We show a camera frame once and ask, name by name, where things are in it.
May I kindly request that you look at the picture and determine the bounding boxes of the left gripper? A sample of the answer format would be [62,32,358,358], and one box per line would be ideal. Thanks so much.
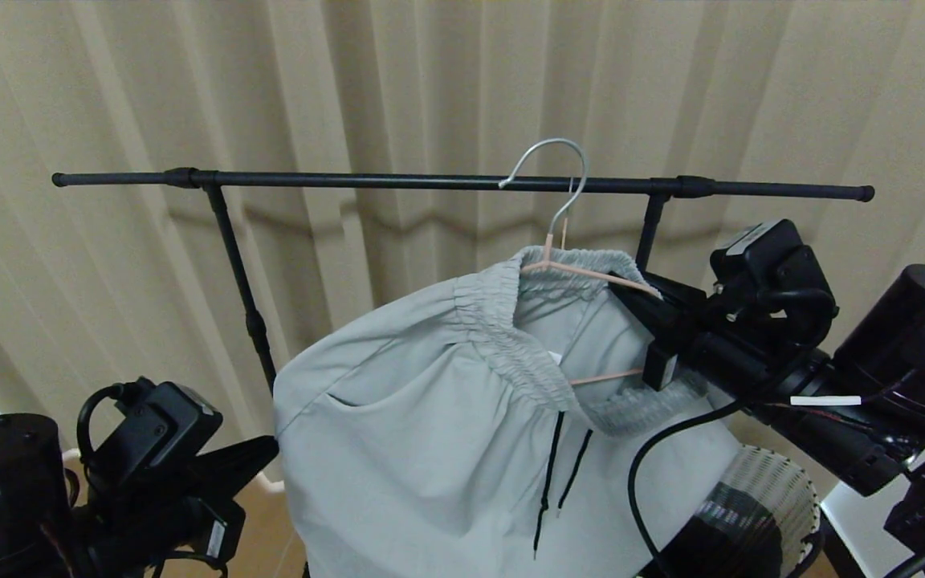
[89,480,248,578]

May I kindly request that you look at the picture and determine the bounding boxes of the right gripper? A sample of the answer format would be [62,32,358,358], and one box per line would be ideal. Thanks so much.
[642,331,834,409]

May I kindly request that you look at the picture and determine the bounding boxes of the pale grey shorts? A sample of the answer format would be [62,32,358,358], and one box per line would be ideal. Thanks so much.
[272,246,746,578]

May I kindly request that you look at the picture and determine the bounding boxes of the white laundry basket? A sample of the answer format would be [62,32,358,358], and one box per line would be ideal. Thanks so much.
[662,444,822,578]

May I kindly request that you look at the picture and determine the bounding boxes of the black clothes rack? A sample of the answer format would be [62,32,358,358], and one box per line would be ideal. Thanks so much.
[51,166,876,396]

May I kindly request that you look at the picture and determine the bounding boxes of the beige curtain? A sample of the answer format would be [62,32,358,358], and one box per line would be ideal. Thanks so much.
[0,0,925,515]

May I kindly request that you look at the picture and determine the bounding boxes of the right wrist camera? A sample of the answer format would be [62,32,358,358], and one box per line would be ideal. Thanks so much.
[709,218,839,348]

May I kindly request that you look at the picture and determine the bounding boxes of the black cable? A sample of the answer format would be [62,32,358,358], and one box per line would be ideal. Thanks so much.
[627,399,748,578]

